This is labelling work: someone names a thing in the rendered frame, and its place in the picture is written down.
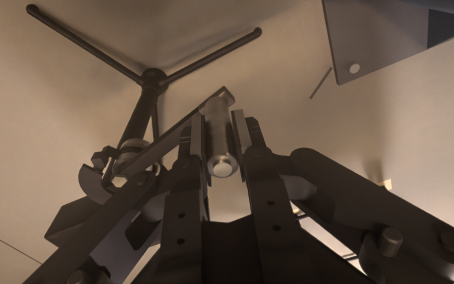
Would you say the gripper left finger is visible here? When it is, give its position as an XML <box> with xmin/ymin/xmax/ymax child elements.
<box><xmin>21</xmin><ymin>113</ymin><xmax>212</xmax><ymax>284</ymax></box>

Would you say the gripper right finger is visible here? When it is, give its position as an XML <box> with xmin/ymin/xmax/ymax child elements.
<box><xmin>231</xmin><ymin>108</ymin><xmax>454</xmax><ymax>284</ymax></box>

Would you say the silver clamp collar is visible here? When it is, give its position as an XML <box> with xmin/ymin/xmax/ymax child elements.
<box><xmin>112</xmin><ymin>138</ymin><xmax>161</xmax><ymax>177</ymax></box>

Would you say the dark cam lever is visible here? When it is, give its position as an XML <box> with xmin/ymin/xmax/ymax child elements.
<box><xmin>78</xmin><ymin>163</ymin><xmax>114</xmax><ymax>205</ymax></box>

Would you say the dark hexagonal clamp nut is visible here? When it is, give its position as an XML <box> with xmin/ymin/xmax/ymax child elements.
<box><xmin>90</xmin><ymin>145</ymin><xmax>118</xmax><ymax>169</ymax></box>

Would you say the black music stand tripod base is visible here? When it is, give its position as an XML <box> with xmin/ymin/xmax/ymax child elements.
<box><xmin>25</xmin><ymin>4</ymin><xmax>263</xmax><ymax>150</ymax></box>

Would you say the thin grey rod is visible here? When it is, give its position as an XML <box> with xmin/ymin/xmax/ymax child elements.
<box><xmin>309</xmin><ymin>66</ymin><xmax>334</xmax><ymax>100</ymax></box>

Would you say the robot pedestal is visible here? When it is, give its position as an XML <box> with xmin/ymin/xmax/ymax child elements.
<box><xmin>321</xmin><ymin>0</ymin><xmax>454</xmax><ymax>86</ymax></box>

